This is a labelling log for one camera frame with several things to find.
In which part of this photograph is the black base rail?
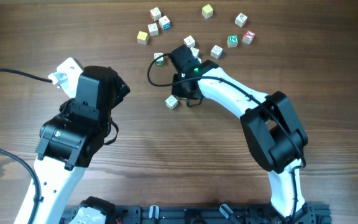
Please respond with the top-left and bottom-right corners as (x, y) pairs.
(60, 203), (332, 224)

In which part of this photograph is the white block red side middle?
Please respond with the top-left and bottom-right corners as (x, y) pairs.
(183, 35), (196, 48)

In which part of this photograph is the white block green side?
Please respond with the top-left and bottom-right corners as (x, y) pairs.
(154, 52), (165, 65)

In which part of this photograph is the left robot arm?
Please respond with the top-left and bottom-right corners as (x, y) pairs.
(15, 66), (130, 223)

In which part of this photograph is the white picture block right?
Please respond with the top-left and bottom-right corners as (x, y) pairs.
(210, 45), (223, 59)

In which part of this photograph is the white block red edge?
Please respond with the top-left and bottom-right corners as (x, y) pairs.
(148, 23), (159, 37)

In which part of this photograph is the right black cable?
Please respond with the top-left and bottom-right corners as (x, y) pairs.
(147, 52), (307, 218)

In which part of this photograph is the yellow block top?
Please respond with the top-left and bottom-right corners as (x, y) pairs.
(202, 4), (214, 19)

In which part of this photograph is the white block red side top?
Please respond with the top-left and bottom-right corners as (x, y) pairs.
(150, 7), (162, 21)

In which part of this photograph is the white block red side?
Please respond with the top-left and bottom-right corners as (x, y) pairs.
(183, 35), (196, 48)
(150, 7), (162, 21)

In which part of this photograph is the green N letter block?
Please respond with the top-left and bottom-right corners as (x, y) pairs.
(227, 35), (239, 48)

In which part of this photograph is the left black cable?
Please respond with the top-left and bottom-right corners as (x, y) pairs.
(0, 68), (54, 224)

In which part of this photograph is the white block moved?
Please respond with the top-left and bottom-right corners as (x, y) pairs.
(165, 95), (178, 110)

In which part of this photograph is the red letter block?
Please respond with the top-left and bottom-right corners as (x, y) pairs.
(242, 30), (255, 45)

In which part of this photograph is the yellow block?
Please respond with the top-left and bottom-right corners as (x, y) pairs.
(202, 4), (214, 19)
(137, 31), (149, 45)

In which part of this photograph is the white block blue side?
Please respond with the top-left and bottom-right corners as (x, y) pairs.
(158, 16), (171, 30)

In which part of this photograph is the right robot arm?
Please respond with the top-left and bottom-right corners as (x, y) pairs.
(168, 45), (308, 222)

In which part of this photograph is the plain white picture block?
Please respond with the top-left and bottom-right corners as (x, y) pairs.
(190, 47), (200, 58)

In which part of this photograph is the white block far right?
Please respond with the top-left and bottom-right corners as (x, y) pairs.
(234, 12), (248, 27)

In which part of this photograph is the yellow block left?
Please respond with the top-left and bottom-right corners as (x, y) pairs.
(137, 31), (149, 45)

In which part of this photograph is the black cable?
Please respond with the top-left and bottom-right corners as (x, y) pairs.
(0, 68), (54, 224)
(147, 52), (307, 218)

